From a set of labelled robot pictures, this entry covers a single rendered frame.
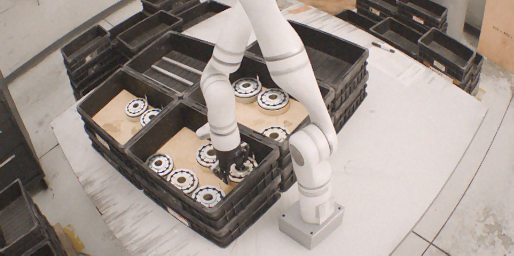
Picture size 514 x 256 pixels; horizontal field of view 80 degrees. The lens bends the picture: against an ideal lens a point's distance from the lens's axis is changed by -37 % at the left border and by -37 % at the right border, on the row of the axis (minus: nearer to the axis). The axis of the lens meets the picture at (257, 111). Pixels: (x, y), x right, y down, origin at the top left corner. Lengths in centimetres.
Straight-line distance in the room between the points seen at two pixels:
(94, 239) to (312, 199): 155
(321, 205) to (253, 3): 56
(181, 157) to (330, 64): 68
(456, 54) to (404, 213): 152
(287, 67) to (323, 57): 83
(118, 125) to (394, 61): 128
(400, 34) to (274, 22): 205
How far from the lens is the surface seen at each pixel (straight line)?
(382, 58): 207
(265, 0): 94
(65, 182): 283
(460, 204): 243
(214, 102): 108
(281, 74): 99
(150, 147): 147
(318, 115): 105
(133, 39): 289
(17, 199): 221
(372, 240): 135
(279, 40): 96
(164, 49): 193
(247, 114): 155
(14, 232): 208
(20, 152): 261
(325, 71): 172
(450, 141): 172
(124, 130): 162
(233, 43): 103
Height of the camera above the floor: 185
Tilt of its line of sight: 41 degrees down
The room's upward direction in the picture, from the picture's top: 7 degrees counter-clockwise
